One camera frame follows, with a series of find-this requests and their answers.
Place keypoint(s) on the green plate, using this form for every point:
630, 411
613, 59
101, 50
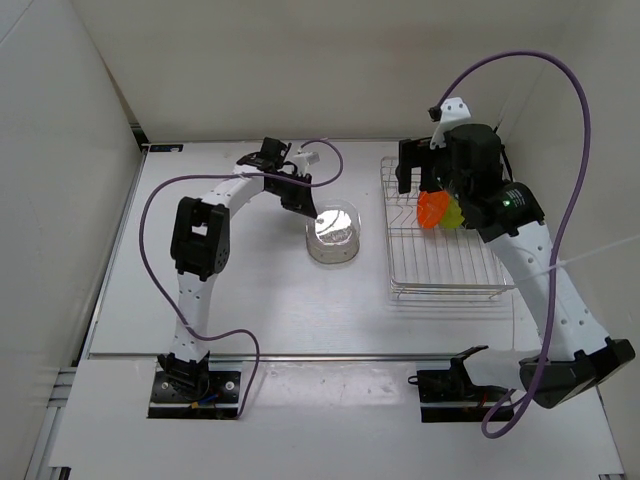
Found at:
452, 217

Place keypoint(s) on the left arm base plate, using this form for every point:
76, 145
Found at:
216, 396

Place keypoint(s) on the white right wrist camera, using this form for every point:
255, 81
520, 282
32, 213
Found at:
452, 113

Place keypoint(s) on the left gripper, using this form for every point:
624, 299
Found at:
301, 202

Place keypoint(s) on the clear glass plate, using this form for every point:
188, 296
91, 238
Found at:
337, 224
331, 253

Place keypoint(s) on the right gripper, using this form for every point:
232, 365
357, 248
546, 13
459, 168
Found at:
414, 154

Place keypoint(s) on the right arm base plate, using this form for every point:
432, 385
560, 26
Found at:
447, 395

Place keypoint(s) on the blue label sticker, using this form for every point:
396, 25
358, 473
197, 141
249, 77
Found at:
168, 148

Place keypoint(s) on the white zip tie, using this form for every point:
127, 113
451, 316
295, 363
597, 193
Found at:
563, 263

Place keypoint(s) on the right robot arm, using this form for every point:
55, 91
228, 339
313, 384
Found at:
576, 353

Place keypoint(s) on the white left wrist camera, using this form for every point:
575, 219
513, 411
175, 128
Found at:
303, 160

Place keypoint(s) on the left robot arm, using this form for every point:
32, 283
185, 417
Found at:
200, 245

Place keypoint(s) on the wire dish rack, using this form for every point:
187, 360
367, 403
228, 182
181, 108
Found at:
436, 263

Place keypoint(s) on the orange plate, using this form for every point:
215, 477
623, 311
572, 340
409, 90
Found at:
431, 207

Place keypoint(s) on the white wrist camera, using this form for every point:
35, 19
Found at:
452, 113
303, 160

